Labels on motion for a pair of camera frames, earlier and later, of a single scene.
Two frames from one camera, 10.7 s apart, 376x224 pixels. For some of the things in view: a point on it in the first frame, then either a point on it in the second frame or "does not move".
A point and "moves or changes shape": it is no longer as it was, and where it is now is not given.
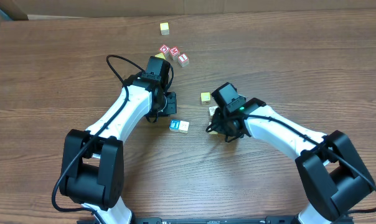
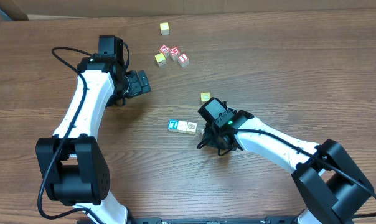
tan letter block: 212,132 moves or changes shape
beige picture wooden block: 183,127 does not move
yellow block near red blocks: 160,55 does not move
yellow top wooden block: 205,98 does not move
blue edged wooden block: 173,125 does not move
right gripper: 215,125 -> 210,142
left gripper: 170,104 -> 143,82
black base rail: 225,219 does not move
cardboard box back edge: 35,9 does not move
